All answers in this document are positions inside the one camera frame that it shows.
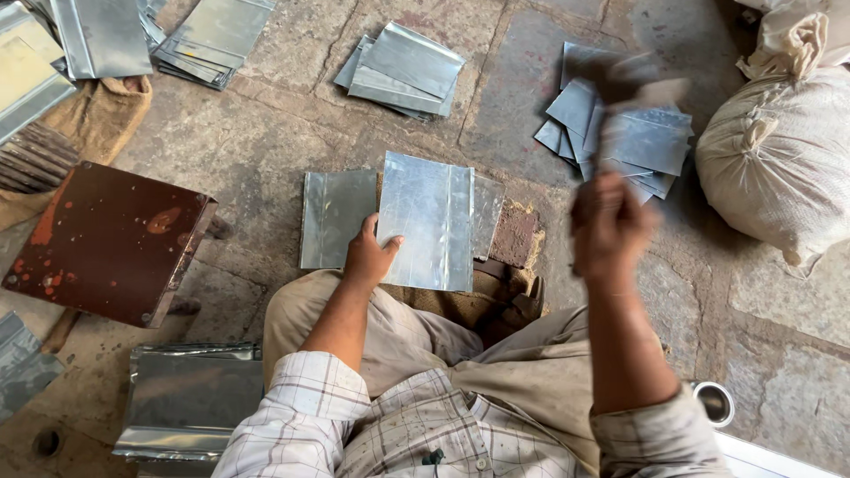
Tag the person's right hand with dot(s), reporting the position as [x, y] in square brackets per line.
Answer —
[611, 229]

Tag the person's left hand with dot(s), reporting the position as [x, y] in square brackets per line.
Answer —
[364, 260]

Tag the person's right fingers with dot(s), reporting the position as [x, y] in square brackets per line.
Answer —
[601, 199]

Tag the dark wooden mallet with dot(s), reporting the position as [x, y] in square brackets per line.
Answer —
[617, 83]

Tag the shiny metal sheet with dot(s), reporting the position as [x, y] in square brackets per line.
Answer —
[428, 219]

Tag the fanned pile of metal sheets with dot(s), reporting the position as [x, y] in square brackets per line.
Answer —
[647, 143]

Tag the brown rusty anvil block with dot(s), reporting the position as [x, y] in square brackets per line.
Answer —
[515, 236]

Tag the narrow grey metal sheet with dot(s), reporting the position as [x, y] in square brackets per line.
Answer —
[487, 212]

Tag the person's brown sandal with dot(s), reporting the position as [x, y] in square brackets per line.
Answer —
[531, 300]

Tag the large white woven sack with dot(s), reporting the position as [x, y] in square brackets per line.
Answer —
[777, 159]

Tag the person's beige trousers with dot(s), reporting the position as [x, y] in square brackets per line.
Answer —
[531, 378]

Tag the steel cup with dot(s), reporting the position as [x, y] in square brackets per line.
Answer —
[714, 402]

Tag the small pile of folded sheets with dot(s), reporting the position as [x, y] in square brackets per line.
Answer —
[405, 70]

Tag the small cream cloth sack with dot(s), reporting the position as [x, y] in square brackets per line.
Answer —
[793, 33]

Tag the flat grey metal sheet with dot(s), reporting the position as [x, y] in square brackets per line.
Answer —
[335, 216]

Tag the green pen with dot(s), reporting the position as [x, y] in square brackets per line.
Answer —
[433, 457]

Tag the white flat board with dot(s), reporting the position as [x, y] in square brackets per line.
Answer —
[763, 461]

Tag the person's checked shirt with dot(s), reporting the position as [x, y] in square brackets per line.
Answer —
[372, 431]

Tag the neat stack of metal sheets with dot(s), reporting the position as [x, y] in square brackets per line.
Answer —
[212, 40]

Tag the stack of bent shiny sheets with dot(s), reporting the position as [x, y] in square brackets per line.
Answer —
[189, 398]

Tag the brown paint-stained wooden stool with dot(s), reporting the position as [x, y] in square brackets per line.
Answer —
[106, 239]

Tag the brown burlap sack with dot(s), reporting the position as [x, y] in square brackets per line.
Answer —
[103, 116]

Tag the heap of large metal sheets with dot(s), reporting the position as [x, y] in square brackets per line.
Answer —
[66, 46]

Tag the bundle of dark wooden sticks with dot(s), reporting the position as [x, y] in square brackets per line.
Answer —
[36, 159]

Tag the crumpled grey metal sheet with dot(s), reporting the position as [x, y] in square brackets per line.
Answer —
[20, 368]

